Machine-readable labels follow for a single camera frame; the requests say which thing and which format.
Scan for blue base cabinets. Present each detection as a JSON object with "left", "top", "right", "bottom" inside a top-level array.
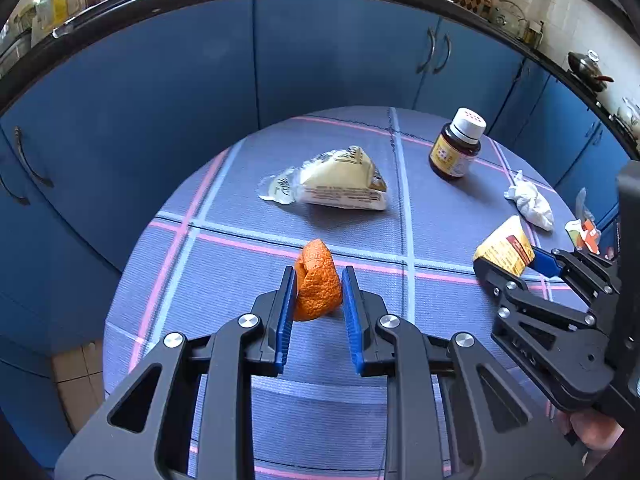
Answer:
[{"left": 0, "top": 0, "right": 640, "bottom": 461}]

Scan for black wok with lid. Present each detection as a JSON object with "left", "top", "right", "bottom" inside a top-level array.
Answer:
[{"left": 567, "top": 50, "right": 615, "bottom": 92}]

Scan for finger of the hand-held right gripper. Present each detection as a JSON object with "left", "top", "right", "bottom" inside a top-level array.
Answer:
[
  {"left": 531, "top": 246, "right": 621, "bottom": 306},
  {"left": 472, "top": 256, "right": 608, "bottom": 346}
]

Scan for crumpled orange white carton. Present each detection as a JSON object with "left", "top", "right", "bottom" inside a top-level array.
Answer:
[{"left": 565, "top": 187, "right": 601, "bottom": 256}]

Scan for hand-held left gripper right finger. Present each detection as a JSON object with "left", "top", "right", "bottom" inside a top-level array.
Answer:
[{"left": 340, "top": 265, "right": 586, "bottom": 480}]

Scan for brown medicine bottle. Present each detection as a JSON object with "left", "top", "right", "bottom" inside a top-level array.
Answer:
[{"left": 428, "top": 107, "right": 487, "bottom": 181}]

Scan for orange peel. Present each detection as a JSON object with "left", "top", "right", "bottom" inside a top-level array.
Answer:
[{"left": 292, "top": 239, "right": 345, "bottom": 322}]

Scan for yellow foil packet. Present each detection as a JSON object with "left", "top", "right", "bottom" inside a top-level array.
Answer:
[{"left": 472, "top": 215, "right": 537, "bottom": 277}]

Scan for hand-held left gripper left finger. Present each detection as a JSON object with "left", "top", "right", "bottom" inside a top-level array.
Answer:
[{"left": 54, "top": 266, "right": 298, "bottom": 480}]

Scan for crumpled white tissue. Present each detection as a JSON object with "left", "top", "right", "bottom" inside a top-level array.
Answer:
[{"left": 503, "top": 170, "right": 555, "bottom": 232}]

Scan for cream food wrapper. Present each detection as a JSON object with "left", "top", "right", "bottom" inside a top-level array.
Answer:
[{"left": 257, "top": 145, "right": 389, "bottom": 212}]

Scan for person's right hand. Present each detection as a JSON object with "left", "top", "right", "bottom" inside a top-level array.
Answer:
[{"left": 559, "top": 406, "right": 628, "bottom": 461}]

